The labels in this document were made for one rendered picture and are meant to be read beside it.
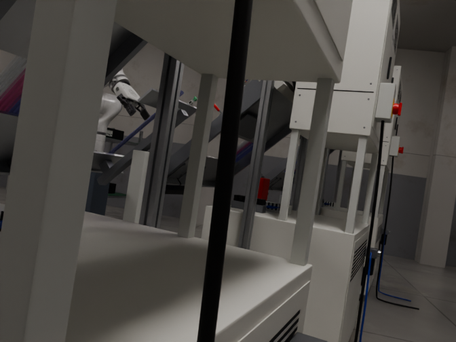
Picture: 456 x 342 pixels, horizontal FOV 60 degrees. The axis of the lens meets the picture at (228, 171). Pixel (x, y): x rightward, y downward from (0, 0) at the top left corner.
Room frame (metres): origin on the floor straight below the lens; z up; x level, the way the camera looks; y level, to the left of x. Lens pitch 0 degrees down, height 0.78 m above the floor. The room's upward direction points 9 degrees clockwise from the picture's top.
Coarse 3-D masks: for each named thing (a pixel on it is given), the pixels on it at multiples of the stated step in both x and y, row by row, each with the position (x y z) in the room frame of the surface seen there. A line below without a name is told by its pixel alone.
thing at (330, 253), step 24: (240, 216) 1.70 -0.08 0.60; (264, 216) 1.67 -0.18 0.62; (288, 216) 1.85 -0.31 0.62; (264, 240) 1.65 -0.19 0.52; (288, 240) 1.61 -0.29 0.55; (312, 240) 1.57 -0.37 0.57; (336, 240) 1.54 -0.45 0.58; (312, 264) 1.57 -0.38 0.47; (336, 264) 1.53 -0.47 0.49; (312, 288) 1.56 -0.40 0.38; (336, 288) 1.52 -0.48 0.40; (312, 312) 1.56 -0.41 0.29; (336, 312) 1.52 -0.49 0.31; (312, 336) 1.55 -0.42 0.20; (336, 336) 1.51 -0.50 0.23
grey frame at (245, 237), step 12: (264, 84) 1.65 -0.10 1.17; (264, 96) 1.65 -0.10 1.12; (264, 108) 1.65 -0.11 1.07; (264, 120) 1.64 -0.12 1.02; (264, 132) 1.64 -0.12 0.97; (264, 144) 1.66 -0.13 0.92; (300, 144) 2.33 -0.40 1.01; (252, 156) 1.66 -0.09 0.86; (300, 156) 2.33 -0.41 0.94; (252, 168) 1.65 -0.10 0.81; (300, 168) 2.32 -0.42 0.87; (252, 180) 1.66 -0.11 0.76; (300, 180) 2.32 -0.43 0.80; (252, 192) 1.65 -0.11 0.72; (300, 192) 2.34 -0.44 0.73; (252, 204) 1.64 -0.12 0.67; (252, 216) 1.66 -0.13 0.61; (240, 240) 1.65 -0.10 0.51
